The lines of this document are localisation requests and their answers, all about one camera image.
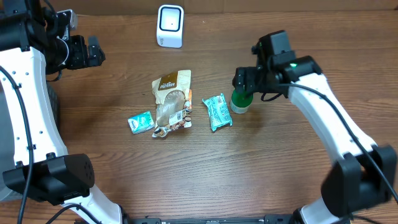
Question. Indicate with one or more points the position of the brown snack pouch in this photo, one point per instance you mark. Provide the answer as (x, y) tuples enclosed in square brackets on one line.
[(173, 99)]

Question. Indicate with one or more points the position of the green capped white jar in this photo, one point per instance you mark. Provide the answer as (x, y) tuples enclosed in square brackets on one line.
[(240, 102)]

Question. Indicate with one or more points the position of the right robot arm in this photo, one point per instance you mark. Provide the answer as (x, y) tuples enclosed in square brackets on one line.
[(362, 174)]

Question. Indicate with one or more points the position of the small teal tissue pack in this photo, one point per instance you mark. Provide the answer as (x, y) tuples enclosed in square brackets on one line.
[(141, 123)]

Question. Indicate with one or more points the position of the teal snack bar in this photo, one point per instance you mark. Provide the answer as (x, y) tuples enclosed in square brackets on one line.
[(218, 112)]

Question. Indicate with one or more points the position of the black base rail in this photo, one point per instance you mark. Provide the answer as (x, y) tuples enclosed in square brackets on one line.
[(211, 221)]

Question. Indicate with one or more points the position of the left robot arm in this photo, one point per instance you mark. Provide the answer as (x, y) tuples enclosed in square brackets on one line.
[(35, 163)]

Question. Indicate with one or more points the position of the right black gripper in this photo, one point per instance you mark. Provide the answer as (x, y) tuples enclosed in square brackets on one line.
[(250, 74)]

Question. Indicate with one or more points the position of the white barcode scanner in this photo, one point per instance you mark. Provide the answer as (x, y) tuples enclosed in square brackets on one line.
[(169, 31)]

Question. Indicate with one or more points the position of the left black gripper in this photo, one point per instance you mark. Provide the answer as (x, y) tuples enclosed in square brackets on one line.
[(91, 53)]

